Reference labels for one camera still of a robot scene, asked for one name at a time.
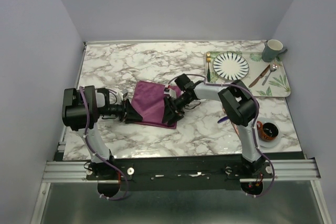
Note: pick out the leaf pattern serving tray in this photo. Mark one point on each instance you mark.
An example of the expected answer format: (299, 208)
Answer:
(276, 86)

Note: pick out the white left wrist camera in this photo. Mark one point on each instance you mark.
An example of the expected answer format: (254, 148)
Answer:
(123, 94)

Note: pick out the aluminium frame rail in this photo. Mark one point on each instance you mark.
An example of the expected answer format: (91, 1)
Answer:
(151, 169)

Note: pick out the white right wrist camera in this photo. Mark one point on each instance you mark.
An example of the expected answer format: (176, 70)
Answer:
(172, 92)

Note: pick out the striped white blue plate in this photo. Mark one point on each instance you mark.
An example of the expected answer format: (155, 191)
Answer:
(230, 66)

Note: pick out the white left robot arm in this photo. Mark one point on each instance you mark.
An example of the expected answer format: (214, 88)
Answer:
(81, 110)

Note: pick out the white saucer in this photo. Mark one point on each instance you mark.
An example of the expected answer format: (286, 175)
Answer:
(271, 144)

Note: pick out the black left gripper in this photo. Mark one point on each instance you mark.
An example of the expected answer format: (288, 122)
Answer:
(132, 115)

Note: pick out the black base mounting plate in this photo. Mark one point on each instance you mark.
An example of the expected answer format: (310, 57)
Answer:
(182, 183)

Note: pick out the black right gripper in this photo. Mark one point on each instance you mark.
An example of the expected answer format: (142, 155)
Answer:
(168, 111)

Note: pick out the gold spoon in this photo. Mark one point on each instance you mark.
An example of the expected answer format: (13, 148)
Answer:
(208, 60)

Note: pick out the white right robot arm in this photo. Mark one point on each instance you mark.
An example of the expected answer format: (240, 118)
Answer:
(240, 106)

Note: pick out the brown handled knife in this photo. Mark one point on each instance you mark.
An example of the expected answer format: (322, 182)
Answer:
(259, 77)

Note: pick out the silver spoon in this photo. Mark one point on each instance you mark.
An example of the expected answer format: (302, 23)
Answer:
(272, 69)

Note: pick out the purple handled knife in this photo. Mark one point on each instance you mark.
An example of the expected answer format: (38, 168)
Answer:
(225, 118)

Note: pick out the purple satin napkin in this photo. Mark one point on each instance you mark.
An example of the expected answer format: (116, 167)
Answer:
(148, 101)

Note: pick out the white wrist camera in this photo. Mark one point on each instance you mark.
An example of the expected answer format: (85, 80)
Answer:
(172, 92)
(123, 94)

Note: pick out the round table cable hole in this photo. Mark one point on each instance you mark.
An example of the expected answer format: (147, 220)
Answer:
(267, 131)

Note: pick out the grey green mug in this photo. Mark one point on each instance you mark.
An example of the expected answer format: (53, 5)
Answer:
(273, 48)

